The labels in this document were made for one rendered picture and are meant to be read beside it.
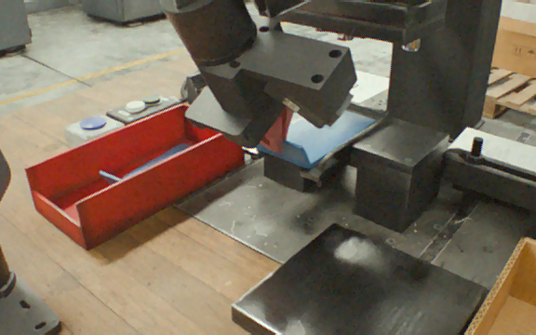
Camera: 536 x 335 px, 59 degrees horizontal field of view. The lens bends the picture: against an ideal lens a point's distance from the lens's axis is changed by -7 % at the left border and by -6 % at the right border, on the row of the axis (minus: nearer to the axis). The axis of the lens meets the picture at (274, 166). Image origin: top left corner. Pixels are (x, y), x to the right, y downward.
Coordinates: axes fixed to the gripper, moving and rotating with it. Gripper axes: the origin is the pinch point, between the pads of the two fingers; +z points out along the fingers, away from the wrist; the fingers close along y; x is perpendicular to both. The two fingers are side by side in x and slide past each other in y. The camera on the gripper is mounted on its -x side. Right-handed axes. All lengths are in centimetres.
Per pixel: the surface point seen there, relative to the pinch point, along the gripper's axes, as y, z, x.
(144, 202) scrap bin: -11.0, 3.2, 12.3
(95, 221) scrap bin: -16.1, -0.8, 12.5
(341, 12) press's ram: 12.9, -6.6, -2.0
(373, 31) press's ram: 12.3, -5.7, -5.7
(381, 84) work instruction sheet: 37, 34, 12
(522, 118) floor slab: 197, 234, 20
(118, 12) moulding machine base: 192, 223, 431
